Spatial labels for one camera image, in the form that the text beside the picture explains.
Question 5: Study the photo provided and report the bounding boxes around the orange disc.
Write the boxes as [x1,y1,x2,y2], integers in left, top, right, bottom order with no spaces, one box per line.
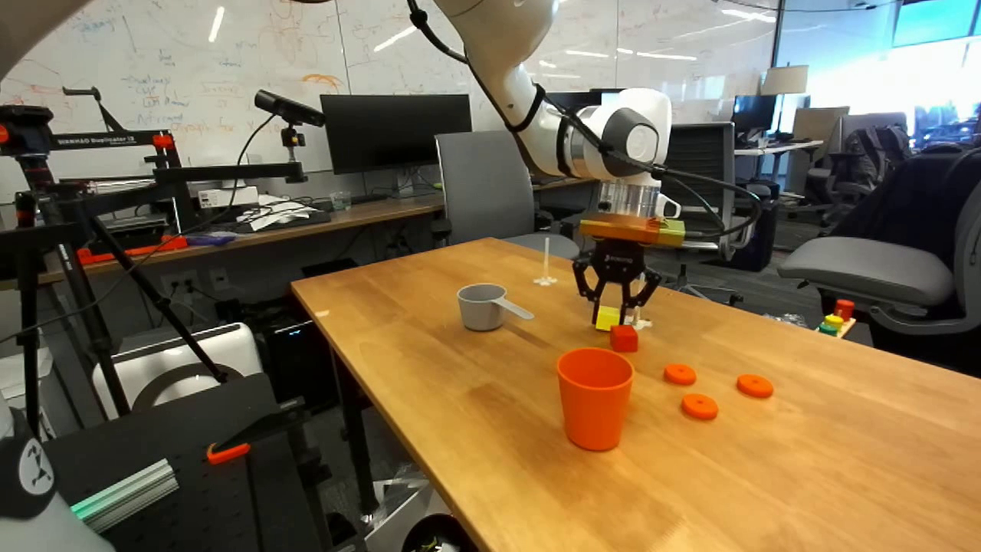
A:
[733,371,774,403]
[677,393,720,423]
[658,362,698,389]

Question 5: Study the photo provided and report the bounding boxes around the colourful stacking toy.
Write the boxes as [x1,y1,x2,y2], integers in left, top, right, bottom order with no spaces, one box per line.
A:
[816,299,860,341]

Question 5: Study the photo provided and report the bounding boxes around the grey padded office chair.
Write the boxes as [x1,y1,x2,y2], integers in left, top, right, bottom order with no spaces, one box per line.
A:
[779,152,981,345]

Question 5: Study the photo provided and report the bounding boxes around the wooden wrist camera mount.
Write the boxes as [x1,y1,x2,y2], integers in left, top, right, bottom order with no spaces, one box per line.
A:
[576,213,691,252]

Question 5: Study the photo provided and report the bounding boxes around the white computer case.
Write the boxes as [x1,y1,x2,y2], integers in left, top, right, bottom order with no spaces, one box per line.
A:
[90,320,266,423]

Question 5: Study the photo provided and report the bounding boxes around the silver tube with green light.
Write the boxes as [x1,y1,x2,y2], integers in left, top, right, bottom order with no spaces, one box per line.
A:
[66,457,184,537]

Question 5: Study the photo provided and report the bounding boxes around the black camera on boom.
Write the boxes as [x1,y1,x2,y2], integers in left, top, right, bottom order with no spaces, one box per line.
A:
[252,86,330,131]

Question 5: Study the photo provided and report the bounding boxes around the black tripod rig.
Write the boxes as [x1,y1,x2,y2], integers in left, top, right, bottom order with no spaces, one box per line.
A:
[0,83,311,443]

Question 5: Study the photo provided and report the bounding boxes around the grey measuring cup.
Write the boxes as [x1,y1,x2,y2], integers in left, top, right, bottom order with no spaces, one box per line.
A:
[453,281,536,333]

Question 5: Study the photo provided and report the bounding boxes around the white paper pile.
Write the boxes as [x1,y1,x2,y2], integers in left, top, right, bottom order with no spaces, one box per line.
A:
[233,200,322,233]

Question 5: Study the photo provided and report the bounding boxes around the orange plastic cup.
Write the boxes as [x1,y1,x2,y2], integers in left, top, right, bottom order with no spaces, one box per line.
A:
[556,348,638,453]

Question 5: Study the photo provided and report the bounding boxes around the long wooden desk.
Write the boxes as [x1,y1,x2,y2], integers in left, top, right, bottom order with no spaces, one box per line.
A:
[36,163,576,293]

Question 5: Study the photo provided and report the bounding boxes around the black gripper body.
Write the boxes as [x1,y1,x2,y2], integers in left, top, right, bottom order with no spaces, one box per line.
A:
[581,239,658,293]

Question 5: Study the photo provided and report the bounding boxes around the black computer monitor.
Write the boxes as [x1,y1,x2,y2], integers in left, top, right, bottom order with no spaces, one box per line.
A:
[318,93,474,174]

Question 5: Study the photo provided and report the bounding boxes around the orange-handled clamp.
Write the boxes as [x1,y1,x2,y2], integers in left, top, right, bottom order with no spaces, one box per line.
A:
[203,440,255,469]

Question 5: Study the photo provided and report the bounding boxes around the white lamp shade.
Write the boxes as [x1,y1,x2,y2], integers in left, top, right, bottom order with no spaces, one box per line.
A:
[761,63,812,100]

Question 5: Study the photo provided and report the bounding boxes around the dark mesh office chair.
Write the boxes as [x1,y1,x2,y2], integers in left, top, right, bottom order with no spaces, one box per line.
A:
[658,120,743,255]

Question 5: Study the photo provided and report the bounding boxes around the grey high-back office chair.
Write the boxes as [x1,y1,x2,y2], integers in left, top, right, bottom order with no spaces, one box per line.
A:
[431,129,581,261]

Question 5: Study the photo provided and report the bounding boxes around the black cap with logo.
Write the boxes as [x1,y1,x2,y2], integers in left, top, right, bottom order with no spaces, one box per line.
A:
[0,428,60,522]

